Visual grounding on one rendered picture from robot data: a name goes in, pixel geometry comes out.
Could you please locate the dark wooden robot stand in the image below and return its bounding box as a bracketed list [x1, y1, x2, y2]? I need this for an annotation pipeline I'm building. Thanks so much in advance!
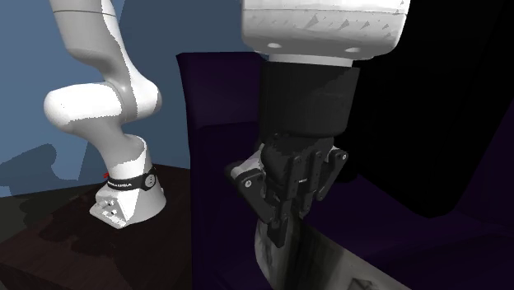
[0, 162, 194, 290]

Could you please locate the grey white flat object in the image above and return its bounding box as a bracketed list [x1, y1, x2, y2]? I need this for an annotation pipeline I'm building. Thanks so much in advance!
[254, 219, 411, 290]

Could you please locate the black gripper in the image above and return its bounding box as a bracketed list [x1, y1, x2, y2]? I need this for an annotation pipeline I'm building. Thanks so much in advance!
[225, 58, 361, 249]

